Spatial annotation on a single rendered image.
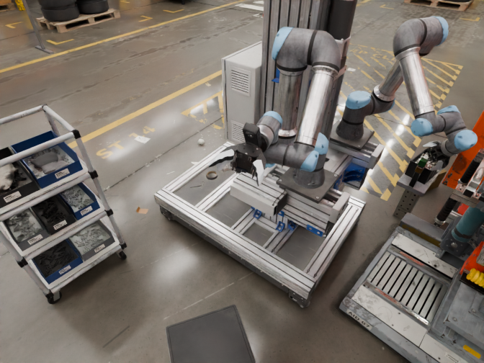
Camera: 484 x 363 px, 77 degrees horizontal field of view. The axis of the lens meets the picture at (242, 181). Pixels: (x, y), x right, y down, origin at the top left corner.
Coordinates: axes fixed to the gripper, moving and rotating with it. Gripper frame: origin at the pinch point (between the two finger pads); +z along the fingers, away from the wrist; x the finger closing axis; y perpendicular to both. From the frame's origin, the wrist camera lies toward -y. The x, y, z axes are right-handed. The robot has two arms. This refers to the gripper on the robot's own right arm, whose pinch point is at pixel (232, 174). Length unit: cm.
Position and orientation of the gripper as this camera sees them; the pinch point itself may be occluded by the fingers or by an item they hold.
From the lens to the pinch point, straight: 83.1
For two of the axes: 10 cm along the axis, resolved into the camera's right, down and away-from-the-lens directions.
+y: -1.2, 7.0, 7.0
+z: -3.9, 6.1, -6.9
